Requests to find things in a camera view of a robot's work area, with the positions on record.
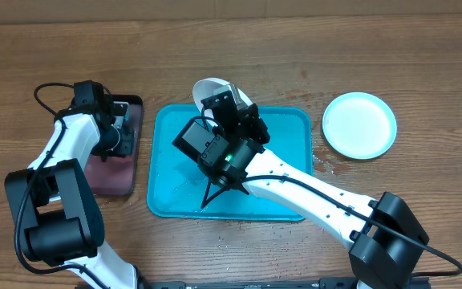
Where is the white plate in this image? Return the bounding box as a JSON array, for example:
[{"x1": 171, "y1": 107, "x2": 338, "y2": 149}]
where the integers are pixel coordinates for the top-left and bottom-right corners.
[{"x1": 192, "y1": 77, "x2": 253, "y2": 118}]

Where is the light blue plate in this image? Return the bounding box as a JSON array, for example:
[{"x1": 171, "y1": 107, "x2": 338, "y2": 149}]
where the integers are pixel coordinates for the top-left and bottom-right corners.
[{"x1": 322, "y1": 92, "x2": 398, "y2": 160}]

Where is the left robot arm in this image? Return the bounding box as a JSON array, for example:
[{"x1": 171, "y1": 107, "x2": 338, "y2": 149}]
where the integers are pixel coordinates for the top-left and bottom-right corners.
[{"x1": 4, "y1": 80, "x2": 150, "y2": 288}]

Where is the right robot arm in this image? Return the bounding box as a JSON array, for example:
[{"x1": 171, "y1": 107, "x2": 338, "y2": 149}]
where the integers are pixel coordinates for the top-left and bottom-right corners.
[{"x1": 172, "y1": 91, "x2": 429, "y2": 288}]

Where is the black water tray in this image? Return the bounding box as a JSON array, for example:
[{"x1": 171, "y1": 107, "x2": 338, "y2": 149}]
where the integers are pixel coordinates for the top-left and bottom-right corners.
[{"x1": 84, "y1": 95, "x2": 144, "y2": 197}]

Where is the teal plastic tray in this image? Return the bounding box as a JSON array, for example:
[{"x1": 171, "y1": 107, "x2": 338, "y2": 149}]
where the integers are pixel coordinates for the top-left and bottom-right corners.
[{"x1": 147, "y1": 104, "x2": 313, "y2": 222}]

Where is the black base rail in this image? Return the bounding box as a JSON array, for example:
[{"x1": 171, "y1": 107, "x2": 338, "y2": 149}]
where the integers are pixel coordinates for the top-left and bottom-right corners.
[{"x1": 146, "y1": 275, "x2": 431, "y2": 289}]

